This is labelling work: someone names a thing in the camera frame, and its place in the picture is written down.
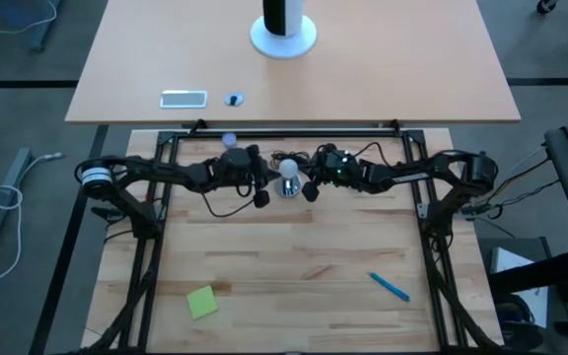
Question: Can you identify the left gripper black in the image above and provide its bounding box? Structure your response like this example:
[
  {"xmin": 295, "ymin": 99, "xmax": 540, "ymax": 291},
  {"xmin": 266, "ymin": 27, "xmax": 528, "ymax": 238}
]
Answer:
[{"xmin": 213, "ymin": 143, "xmax": 282, "ymax": 210}]

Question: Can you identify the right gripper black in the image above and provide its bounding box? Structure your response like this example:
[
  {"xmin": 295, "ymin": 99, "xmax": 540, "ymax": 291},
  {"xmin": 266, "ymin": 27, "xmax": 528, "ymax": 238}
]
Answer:
[{"xmin": 297, "ymin": 142, "xmax": 365, "ymax": 204}]

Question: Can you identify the white lightbulb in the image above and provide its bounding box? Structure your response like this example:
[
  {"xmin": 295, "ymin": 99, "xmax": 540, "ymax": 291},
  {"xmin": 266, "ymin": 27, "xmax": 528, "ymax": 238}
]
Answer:
[{"xmin": 277, "ymin": 158, "xmax": 300, "ymax": 180}]

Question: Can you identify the chrome lamp socket base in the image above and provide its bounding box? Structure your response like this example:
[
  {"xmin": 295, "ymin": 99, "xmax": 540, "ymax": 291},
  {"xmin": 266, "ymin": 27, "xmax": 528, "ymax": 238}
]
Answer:
[{"xmin": 274, "ymin": 176, "xmax": 302, "ymax": 199}]

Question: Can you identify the silver rectangular desk plate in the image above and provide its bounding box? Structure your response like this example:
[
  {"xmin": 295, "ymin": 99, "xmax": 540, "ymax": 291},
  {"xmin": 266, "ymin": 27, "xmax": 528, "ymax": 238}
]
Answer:
[{"xmin": 159, "ymin": 89, "xmax": 209, "ymax": 110}]

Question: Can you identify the light brown office desk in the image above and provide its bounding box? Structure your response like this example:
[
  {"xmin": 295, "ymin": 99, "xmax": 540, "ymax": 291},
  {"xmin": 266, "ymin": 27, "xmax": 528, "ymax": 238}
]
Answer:
[{"xmin": 64, "ymin": 0, "xmax": 522, "ymax": 125}]

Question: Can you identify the white and black tower fan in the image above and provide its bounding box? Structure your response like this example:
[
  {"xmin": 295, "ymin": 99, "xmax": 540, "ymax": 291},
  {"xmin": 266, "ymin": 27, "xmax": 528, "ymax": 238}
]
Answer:
[{"xmin": 249, "ymin": 0, "xmax": 319, "ymax": 61}]

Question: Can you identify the blue pen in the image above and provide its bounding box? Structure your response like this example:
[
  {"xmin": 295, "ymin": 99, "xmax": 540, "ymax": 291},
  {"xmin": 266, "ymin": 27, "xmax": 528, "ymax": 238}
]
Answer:
[{"xmin": 369, "ymin": 271, "xmax": 411, "ymax": 303}]

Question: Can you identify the green sticky note pad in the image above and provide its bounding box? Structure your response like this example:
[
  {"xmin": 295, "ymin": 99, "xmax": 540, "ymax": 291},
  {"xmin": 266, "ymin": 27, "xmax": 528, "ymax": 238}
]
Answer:
[{"xmin": 185, "ymin": 284, "xmax": 219, "ymax": 320}]

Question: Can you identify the white box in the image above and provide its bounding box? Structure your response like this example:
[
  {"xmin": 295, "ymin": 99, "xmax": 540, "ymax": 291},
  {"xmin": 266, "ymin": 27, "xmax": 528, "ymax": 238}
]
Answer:
[{"xmin": 489, "ymin": 245, "xmax": 550, "ymax": 327}]

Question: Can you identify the grey metal desk leg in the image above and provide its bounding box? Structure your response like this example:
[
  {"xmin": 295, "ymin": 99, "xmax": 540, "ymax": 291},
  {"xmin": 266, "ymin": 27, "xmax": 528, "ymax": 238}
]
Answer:
[{"xmin": 0, "ymin": 147, "xmax": 35, "ymax": 270}]

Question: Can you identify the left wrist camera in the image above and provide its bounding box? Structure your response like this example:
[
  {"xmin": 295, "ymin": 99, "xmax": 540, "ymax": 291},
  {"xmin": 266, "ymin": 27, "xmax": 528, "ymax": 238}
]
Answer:
[{"xmin": 221, "ymin": 147, "xmax": 251, "ymax": 175}]

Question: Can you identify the black aluminium rig frame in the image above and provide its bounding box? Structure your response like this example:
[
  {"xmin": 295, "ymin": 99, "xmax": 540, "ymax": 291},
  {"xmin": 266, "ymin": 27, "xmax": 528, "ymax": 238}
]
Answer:
[{"xmin": 84, "ymin": 117, "xmax": 507, "ymax": 355}]

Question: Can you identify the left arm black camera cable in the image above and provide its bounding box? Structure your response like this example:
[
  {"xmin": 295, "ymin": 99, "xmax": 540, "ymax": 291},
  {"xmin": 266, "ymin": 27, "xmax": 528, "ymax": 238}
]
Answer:
[{"xmin": 197, "ymin": 170, "xmax": 258, "ymax": 219}]

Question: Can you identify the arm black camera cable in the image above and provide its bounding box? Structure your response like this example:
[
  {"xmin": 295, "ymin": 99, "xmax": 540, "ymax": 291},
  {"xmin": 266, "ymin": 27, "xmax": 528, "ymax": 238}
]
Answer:
[
  {"xmin": 351, "ymin": 141, "xmax": 390, "ymax": 168},
  {"xmin": 197, "ymin": 170, "xmax": 258, "ymax": 219}
]

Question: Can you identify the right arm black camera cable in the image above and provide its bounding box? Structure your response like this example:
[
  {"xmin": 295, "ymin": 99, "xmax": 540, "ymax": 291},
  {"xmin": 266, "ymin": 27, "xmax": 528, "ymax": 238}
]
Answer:
[{"xmin": 351, "ymin": 141, "xmax": 390, "ymax": 168}]

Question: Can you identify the white floor cable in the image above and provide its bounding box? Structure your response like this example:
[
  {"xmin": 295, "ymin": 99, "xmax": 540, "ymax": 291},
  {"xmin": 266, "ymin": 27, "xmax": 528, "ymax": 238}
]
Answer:
[{"xmin": 0, "ymin": 151, "xmax": 64, "ymax": 296}]

